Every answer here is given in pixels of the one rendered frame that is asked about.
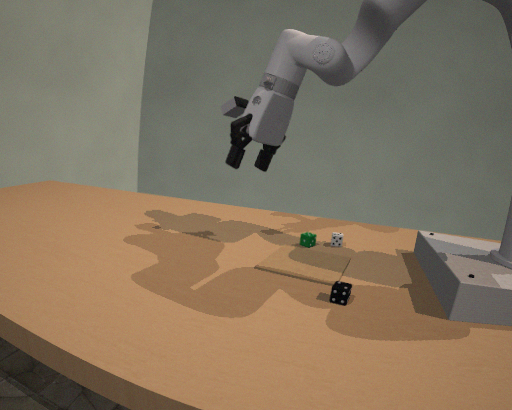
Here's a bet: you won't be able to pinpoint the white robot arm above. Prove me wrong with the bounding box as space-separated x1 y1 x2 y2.
221 0 512 269

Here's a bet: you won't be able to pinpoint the green die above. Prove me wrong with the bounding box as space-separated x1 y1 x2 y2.
300 232 316 248

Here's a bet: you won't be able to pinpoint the white die with black pips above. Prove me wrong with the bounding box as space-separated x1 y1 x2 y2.
331 232 343 247

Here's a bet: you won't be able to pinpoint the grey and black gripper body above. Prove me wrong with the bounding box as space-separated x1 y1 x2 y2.
242 86 294 146

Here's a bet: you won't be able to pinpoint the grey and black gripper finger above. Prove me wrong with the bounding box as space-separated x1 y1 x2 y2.
226 114 253 169
254 144 281 172

